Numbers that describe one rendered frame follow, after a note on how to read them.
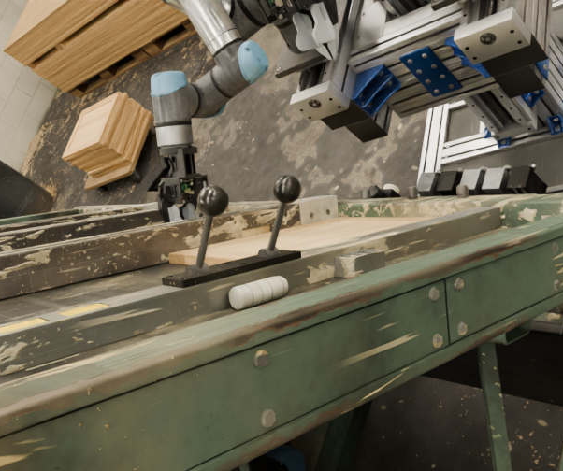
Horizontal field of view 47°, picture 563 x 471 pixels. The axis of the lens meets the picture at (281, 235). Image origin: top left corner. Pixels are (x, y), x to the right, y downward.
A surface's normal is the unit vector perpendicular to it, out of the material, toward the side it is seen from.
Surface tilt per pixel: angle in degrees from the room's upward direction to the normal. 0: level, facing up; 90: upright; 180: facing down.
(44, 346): 90
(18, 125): 90
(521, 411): 0
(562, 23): 0
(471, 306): 90
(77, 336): 90
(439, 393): 0
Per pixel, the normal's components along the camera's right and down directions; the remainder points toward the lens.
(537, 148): -0.66, -0.44
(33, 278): 0.66, 0.02
